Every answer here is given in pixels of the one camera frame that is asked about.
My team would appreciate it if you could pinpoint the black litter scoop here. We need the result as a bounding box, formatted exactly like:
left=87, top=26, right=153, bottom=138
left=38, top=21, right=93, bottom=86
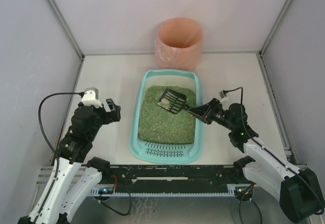
left=157, top=89, right=193, bottom=115

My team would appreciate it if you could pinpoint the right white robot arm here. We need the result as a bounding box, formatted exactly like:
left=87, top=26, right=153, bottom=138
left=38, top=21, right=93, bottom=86
left=188, top=98, right=324, bottom=223

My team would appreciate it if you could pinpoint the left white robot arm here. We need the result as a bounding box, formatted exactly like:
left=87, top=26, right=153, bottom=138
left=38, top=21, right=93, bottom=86
left=18, top=99, right=121, bottom=223

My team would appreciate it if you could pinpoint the teal plastic litter box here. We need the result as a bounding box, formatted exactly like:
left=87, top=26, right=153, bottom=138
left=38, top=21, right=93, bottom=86
left=129, top=69, right=204, bottom=165

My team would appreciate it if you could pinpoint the beige litter clump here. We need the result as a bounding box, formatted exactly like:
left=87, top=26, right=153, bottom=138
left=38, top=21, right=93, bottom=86
left=157, top=98, right=170, bottom=109

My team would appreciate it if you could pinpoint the green cat litter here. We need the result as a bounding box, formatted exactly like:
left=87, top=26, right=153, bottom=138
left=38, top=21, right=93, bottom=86
left=138, top=86, right=196, bottom=144

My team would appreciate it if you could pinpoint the pink lined trash bin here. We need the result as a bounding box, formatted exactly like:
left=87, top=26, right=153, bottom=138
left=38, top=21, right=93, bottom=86
left=155, top=18, right=203, bottom=71

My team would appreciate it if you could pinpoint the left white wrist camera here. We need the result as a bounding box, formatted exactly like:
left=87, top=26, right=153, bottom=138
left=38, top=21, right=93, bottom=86
left=81, top=87, right=103, bottom=108

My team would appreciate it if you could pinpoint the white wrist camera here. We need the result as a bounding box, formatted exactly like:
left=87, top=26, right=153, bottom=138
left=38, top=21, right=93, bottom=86
left=219, top=90, right=229, bottom=102
left=81, top=87, right=103, bottom=108

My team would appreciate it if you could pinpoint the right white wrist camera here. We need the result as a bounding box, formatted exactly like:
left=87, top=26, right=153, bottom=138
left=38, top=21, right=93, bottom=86
left=219, top=90, right=229, bottom=102

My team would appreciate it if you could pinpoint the left black camera cable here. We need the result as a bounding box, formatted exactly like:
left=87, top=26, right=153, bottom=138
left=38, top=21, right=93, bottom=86
left=38, top=91, right=85, bottom=181

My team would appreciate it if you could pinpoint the black camera cable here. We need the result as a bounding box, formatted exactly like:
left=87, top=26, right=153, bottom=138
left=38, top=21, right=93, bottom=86
left=38, top=91, right=85, bottom=181
left=223, top=86, right=325, bottom=216

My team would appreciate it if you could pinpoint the right black camera cable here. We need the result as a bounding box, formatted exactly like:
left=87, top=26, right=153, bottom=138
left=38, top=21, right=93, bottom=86
left=223, top=86, right=325, bottom=216

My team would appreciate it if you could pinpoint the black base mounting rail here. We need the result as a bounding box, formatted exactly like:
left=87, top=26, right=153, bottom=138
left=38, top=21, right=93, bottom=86
left=100, top=165, right=250, bottom=193

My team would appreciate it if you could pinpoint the white slotted cable duct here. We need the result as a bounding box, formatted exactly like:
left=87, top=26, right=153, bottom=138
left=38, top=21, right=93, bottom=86
left=87, top=186, right=244, bottom=198

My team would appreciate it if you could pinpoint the right base power cable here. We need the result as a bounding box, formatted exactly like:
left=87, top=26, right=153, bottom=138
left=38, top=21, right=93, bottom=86
left=235, top=182, right=264, bottom=224

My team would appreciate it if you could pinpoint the base power cable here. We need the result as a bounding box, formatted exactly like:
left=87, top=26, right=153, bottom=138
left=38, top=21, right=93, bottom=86
left=235, top=182, right=264, bottom=224
left=97, top=174, right=132, bottom=216

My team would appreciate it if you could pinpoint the left base power cable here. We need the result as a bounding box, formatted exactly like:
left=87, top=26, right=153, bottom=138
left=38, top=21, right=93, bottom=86
left=97, top=174, right=132, bottom=216

